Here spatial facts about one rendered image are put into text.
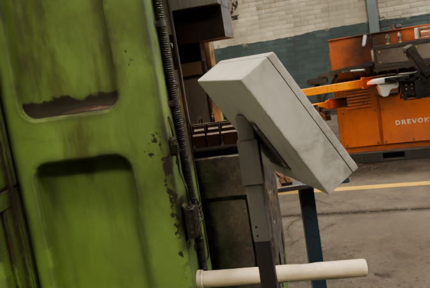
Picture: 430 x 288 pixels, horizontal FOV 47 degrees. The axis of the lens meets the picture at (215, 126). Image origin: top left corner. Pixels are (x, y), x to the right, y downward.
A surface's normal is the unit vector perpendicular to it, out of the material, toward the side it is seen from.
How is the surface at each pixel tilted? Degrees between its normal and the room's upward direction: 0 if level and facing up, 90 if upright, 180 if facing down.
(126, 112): 89
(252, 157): 90
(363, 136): 90
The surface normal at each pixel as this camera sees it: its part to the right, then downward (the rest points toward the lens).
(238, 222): -0.17, 0.15
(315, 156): 0.26, 0.08
